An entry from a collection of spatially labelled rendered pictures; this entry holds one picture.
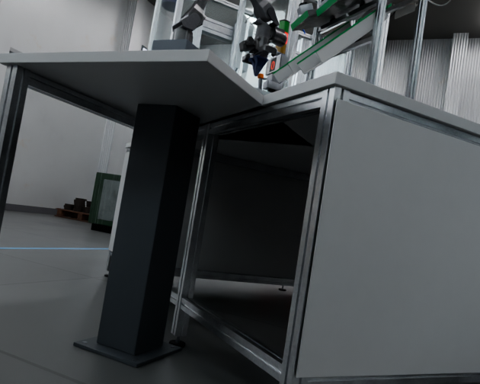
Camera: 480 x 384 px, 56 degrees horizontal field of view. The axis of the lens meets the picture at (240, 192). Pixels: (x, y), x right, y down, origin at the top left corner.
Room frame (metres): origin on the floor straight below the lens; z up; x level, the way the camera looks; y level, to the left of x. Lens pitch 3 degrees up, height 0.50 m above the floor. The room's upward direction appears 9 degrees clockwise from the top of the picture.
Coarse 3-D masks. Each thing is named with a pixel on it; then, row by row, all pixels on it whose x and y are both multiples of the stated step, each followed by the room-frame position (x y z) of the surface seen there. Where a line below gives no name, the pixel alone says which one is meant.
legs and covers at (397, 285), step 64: (320, 128) 1.04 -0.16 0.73; (384, 128) 1.07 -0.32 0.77; (448, 128) 1.19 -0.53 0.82; (192, 192) 2.45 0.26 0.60; (256, 192) 2.63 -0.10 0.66; (320, 192) 1.01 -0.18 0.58; (384, 192) 1.09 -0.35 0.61; (448, 192) 1.19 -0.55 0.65; (192, 256) 1.65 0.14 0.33; (256, 256) 2.67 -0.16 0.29; (320, 256) 1.01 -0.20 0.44; (384, 256) 1.10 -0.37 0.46; (448, 256) 1.21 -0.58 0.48; (320, 320) 1.02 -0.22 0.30; (384, 320) 1.11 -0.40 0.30; (448, 320) 1.22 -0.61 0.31
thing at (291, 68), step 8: (344, 24) 1.48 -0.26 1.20; (336, 32) 1.48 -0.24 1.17; (320, 40) 1.46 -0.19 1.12; (328, 40) 1.47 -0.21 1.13; (312, 48) 1.45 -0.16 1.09; (296, 56) 1.44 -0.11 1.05; (304, 56) 1.45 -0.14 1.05; (288, 64) 1.43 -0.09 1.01; (296, 64) 1.44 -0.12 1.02; (280, 72) 1.56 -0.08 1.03; (288, 72) 1.57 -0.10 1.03; (296, 72) 1.44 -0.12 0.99; (280, 80) 1.56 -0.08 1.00
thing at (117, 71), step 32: (32, 64) 1.24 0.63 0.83; (64, 64) 1.19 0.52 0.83; (96, 64) 1.14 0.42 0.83; (128, 64) 1.10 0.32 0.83; (160, 64) 1.06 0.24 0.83; (192, 64) 1.02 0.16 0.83; (224, 64) 1.05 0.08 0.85; (96, 96) 1.52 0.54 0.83; (128, 96) 1.44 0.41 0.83; (160, 96) 1.37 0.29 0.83; (192, 96) 1.31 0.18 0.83; (224, 96) 1.25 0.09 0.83; (256, 96) 1.24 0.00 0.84; (256, 128) 1.62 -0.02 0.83; (288, 128) 1.54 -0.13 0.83
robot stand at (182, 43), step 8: (160, 40) 1.51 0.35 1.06; (168, 40) 1.50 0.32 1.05; (176, 40) 1.49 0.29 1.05; (184, 40) 1.47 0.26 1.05; (152, 48) 1.52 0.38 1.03; (160, 48) 1.51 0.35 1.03; (168, 48) 1.50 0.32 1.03; (176, 48) 1.48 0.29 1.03; (184, 48) 1.47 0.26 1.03; (192, 48) 1.50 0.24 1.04
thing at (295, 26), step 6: (306, 12) 1.45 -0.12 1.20; (312, 12) 1.45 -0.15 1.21; (366, 12) 1.58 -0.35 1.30; (300, 18) 1.49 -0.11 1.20; (306, 18) 1.46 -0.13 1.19; (312, 18) 1.47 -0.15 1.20; (318, 18) 1.49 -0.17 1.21; (324, 18) 1.51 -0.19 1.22; (330, 18) 1.53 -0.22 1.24; (354, 18) 1.62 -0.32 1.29; (294, 24) 1.54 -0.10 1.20; (300, 24) 1.51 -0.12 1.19; (306, 24) 1.53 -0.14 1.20; (312, 24) 1.55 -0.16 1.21; (318, 24) 1.57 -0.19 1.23; (294, 30) 1.57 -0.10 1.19
